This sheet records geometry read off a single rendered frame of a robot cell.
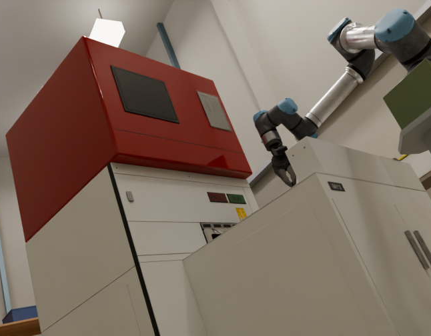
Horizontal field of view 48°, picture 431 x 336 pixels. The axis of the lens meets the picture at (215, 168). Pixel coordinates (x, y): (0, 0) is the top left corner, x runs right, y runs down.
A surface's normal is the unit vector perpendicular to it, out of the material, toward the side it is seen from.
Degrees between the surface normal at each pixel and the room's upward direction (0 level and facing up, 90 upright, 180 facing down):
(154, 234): 90
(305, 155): 90
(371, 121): 90
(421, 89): 90
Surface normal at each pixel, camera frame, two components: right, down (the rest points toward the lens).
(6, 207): 0.47, -0.53
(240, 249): -0.67, -0.10
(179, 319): 0.66, -0.52
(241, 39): -0.82, 0.04
